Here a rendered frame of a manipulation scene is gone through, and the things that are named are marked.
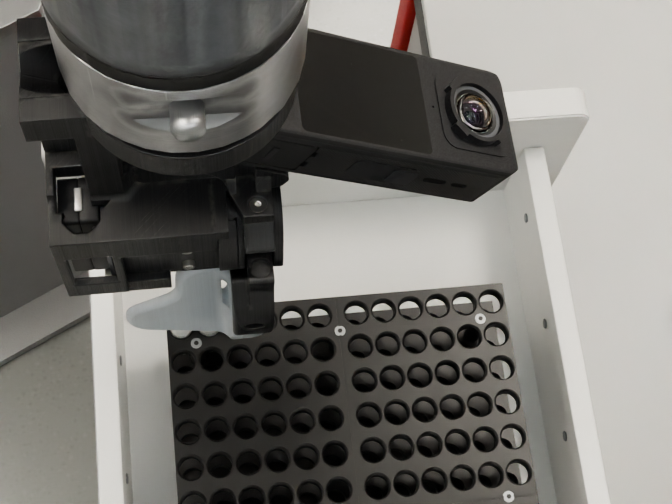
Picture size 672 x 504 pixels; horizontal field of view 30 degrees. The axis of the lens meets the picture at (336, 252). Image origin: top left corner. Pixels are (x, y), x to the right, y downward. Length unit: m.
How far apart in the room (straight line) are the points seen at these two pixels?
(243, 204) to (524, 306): 0.32
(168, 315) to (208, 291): 0.03
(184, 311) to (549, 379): 0.24
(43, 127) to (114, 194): 0.06
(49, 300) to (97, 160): 1.19
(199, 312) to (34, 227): 0.91
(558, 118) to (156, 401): 0.27
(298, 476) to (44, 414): 0.97
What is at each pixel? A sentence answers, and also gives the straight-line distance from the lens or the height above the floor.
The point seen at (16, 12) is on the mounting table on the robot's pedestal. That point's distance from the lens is 0.90.
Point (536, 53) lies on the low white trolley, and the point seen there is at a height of 0.76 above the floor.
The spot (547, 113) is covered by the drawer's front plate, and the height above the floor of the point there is 0.93.
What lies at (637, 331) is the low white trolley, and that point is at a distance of 0.83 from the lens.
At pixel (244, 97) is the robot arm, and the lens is 0.35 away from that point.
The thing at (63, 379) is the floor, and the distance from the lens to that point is 1.59.
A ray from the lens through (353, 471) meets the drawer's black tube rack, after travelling 0.63.
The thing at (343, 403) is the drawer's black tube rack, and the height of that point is 0.90.
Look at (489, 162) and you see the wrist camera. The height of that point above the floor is 1.11.
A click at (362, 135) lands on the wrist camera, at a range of 0.42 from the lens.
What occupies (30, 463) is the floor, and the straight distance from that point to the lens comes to 1.57.
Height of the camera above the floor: 1.51
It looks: 68 degrees down
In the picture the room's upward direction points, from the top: 11 degrees clockwise
